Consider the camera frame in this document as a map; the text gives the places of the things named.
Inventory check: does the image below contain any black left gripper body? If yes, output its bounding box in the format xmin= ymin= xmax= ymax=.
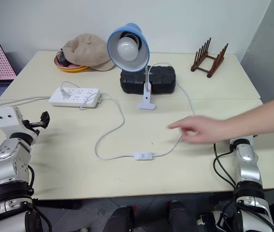
xmin=22 ymin=119 xmax=43 ymax=136

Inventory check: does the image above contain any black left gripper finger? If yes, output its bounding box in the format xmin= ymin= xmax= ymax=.
xmin=39 ymin=111 xmax=51 ymax=129

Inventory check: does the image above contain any blue desk lamp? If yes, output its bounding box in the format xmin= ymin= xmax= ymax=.
xmin=106 ymin=22 xmax=157 ymax=111

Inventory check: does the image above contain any person's bare hand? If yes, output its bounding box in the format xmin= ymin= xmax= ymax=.
xmin=167 ymin=115 xmax=229 ymax=145

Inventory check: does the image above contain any white power strip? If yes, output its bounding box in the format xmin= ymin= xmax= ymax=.
xmin=48 ymin=87 xmax=102 ymax=109

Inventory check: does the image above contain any yellow plate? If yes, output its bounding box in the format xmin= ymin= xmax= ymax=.
xmin=54 ymin=54 xmax=89 ymax=73

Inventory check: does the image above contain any pink plate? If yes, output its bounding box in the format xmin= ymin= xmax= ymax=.
xmin=54 ymin=53 xmax=78 ymax=69

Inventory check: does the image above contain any black item in plate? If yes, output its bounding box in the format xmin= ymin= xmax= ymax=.
xmin=56 ymin=49 xmax=70 ymax=67

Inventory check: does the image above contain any beige cloth cap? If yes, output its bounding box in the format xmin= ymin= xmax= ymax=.
xmin=61 ymin=33 xmax=116 ymax=72

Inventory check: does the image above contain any white light bulb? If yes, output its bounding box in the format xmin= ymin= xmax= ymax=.
xmin=116 ymin=33 xmax=139 ymax=61

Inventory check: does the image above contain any black plastic tool case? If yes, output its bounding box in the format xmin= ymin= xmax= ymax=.
xmin=120 ymin=66 xmax=177 ymax=95

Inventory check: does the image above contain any dark rounded shape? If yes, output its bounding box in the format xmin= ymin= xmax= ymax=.
xmin=167 ymin=200 xmax=198 ymax=232
xmin=104 ymin=205 xmax=135 ymax=232

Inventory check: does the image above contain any brown wooden dish rack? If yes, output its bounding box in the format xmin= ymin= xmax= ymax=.
xmin=190 ymin=36 xmax=230 ymax=79

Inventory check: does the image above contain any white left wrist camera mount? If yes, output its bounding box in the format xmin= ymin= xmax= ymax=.
xmin=0 ymin=107 xmax=24 ymax=134

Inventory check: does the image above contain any white power strip cable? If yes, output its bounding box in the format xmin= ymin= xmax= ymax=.
xmin=0 ymin=95 xmax=52 ymax=115

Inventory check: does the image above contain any white lamp cord with plug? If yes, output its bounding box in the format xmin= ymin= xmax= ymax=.
xmin=60 ymin=62 xmax=196 ymax=161

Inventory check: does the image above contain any white inline cord switch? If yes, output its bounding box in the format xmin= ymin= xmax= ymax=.
xmin=134 ymin=151 xmax=156 ymax=161

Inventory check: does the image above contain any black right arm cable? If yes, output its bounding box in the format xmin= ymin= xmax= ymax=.
xmin=213 ymin=143 xmax=239 ymax=232

